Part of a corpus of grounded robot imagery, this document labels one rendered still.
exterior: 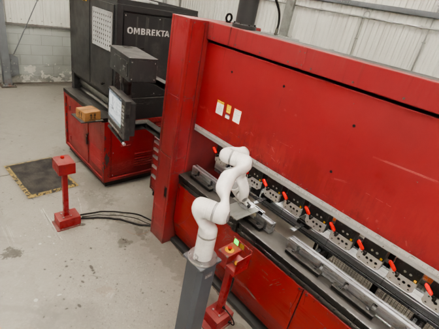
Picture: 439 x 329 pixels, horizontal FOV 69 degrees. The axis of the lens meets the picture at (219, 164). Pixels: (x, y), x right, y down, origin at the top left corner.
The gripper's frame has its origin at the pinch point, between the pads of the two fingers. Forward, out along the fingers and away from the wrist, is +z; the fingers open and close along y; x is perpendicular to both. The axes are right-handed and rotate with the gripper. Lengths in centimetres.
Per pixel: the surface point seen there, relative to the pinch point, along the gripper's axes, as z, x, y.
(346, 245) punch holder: -12, -15, -83
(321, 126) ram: -61, -58, -38
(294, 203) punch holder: -15.3, -18.7, -39.0
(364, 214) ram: -31, -33, -84
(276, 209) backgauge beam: 26.7, -17.6, -10.2
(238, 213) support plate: -6.3, 11.0, -3.6
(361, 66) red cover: -93, -84, -50
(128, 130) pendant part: -61, 22, 100
